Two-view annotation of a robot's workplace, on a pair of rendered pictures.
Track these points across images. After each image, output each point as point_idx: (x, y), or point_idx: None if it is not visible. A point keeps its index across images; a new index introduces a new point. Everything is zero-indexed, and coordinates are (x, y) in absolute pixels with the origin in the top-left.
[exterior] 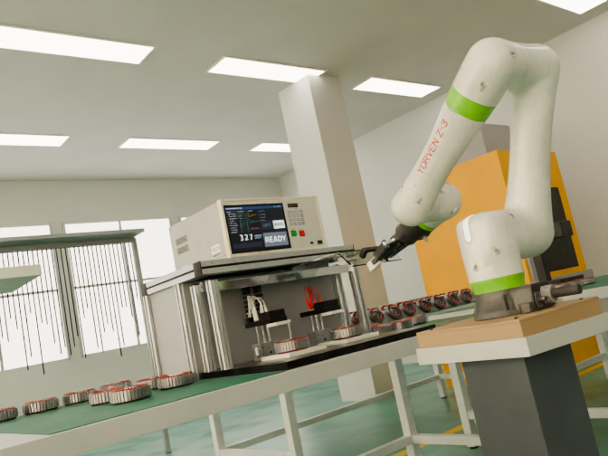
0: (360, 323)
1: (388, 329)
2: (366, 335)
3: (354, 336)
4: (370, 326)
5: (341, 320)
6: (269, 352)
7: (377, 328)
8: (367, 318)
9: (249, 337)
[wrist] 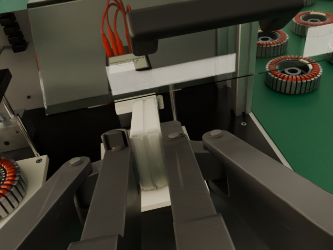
0: (232, 89)
1: (306, 88)
2: (168, 201)
3: (142, 189)
4: (250, 100)
5: (170, 99)
6: (2, 144)
7: (284, 82)
8: (249, 86)
9: (14, 77)
